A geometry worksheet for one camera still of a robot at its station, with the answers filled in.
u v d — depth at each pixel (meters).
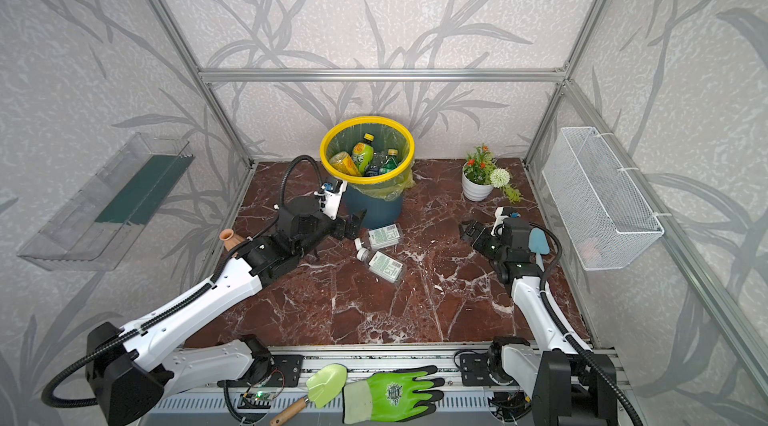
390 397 0.69
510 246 0.64
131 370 0.38
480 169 0.99
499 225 0.76
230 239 0.85
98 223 0.64
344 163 0.82
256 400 0.72
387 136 0.94
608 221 0.61
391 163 0.92
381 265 0.89
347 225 0.64
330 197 0.62
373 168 0.96
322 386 0.72
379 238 0.94
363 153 0.92
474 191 1.03
